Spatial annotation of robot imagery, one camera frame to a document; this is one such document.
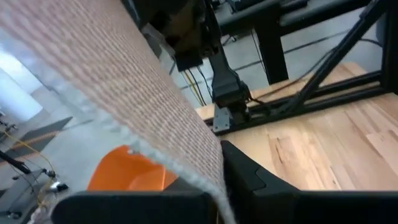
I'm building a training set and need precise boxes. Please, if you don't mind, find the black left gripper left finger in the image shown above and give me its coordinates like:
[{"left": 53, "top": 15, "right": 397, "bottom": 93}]
[{"left": 163, "top": 177, "right": 216, "bottom": 224}]

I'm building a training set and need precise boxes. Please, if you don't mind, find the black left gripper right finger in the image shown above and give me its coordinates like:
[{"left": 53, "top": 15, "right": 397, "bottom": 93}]
[{"left": 220, "top": 139, "right": 301, "bottom": 224}]

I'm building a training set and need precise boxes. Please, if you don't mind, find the white elastic bandage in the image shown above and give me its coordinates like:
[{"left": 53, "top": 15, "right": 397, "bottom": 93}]
[{"left": 0, "top": 0, "right": 237, "bottom": 224}]

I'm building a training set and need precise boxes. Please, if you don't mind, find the orange plastic basket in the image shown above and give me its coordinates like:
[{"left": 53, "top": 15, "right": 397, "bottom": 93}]
[{"left": 86, "top": 144, "right": 178, "bottom": 191}]

